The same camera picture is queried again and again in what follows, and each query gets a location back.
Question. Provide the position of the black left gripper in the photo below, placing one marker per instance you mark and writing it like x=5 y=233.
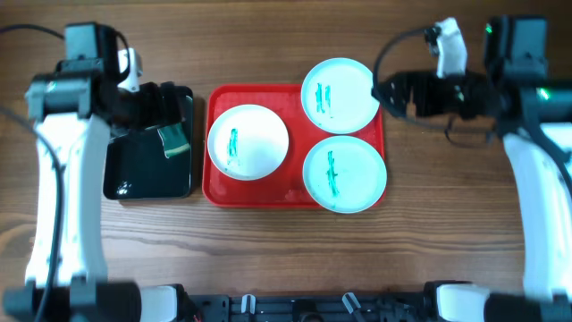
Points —
x=154 y=114

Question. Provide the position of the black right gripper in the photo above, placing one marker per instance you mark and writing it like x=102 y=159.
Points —
x=420 y=97

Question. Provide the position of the green yellow sponge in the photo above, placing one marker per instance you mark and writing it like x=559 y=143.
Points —
x=174 y=140

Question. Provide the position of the white plate green stain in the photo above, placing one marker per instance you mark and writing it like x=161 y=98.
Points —
x=248 y=142
x=336 y=96
x=344 y=174

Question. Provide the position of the white plate bottom green stain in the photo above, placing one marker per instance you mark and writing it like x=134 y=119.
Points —
x=344 y=174

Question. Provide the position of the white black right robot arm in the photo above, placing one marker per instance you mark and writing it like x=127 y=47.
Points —
x=532 y=118

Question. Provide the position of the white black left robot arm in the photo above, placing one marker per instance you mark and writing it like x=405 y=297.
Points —
x=72 y=113

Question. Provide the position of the black water tray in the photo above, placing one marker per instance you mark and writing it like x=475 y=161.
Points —
x=136 y=167

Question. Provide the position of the red plastic tray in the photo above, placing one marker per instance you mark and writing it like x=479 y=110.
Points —
x=284 y=188

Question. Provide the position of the white plate top green stain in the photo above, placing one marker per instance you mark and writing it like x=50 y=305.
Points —
x=336 y=96

